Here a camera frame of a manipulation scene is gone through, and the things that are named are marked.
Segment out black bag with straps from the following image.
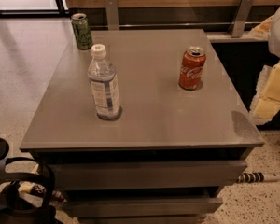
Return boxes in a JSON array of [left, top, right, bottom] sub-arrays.
[[0, 138, 61, 224]]

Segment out red Coca-Cola can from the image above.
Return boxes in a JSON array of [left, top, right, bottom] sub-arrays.
[[179, 46, 206, 90]]

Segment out lower grey drawer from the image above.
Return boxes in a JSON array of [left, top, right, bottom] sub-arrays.
[[63, 198, 223, 218]]

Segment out left metal bracket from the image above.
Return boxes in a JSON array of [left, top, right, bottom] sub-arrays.
[[105, 0, 119, 30]]

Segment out striped black white stick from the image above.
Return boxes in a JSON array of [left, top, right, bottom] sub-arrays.
[[237, 172, 280, 183]]

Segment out right metal bracket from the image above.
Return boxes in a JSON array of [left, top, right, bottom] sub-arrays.
[[229, 0, 254, 38]]

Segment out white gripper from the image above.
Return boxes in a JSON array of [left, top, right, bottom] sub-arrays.
[[248, 8, 280, 125]]

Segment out clear plastic water bottle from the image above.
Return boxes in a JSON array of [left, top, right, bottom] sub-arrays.
[[88, 44, 121, 120]]

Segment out metal bracket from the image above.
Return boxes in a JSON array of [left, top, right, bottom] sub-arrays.
[[105, 0, 119, 30], [229, 0, 254, 38]]

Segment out small items under cabinet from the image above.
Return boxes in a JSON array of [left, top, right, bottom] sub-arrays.
[[18, 163, 65, 203]]

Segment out green soda can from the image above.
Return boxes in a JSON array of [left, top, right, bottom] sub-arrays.
[[71, 13, 92, 50]]

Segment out grey drawer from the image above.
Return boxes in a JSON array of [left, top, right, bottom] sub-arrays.
[[50, 161, 246, 190], [63, 198, 223, 218]]

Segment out upper grey drawer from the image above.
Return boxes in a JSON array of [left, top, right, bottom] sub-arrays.
[[50, 161, 246, 190]]

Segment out grey drawer cabinet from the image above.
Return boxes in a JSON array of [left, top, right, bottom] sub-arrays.
[[21, 30, 262, 224]]

